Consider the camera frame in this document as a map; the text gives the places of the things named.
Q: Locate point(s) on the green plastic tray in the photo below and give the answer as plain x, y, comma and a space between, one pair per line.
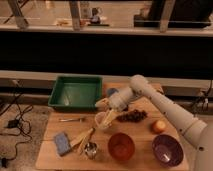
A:
73, 93

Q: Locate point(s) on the dark grape bunch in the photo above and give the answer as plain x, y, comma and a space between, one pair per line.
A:
132, 116

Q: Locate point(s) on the small metal cup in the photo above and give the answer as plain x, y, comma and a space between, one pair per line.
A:
91, 150

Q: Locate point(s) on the orange bowl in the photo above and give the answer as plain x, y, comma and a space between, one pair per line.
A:
121, 147

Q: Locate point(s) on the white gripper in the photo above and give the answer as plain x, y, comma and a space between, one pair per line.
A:
118, 101

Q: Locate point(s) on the purple bowl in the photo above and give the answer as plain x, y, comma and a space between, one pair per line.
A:
167, 150

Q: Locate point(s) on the yellow onion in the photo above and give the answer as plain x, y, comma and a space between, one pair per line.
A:
158, 126

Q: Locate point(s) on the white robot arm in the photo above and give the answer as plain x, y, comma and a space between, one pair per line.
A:
195, 131

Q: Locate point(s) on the blue sponge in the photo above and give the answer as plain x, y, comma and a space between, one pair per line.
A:
62, 144

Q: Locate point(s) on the black power adapter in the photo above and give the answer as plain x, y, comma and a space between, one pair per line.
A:
13, 123

